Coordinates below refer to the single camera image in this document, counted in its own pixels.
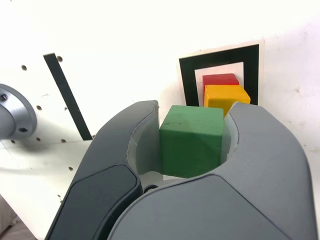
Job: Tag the black tape strip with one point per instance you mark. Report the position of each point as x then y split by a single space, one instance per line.
65 92

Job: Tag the black tape square outline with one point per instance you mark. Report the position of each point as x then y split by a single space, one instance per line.
186 80

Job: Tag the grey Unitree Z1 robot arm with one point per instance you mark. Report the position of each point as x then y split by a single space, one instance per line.
15 115

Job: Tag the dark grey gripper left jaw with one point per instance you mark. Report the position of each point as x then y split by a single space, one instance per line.
100 187

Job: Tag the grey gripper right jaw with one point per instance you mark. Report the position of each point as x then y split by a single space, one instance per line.
225 212

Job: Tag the yellow cube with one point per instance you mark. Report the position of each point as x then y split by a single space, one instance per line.
225 98

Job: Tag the red cube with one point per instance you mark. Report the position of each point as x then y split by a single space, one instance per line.
220 80

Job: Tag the green cube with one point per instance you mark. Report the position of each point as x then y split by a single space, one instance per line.
190 140

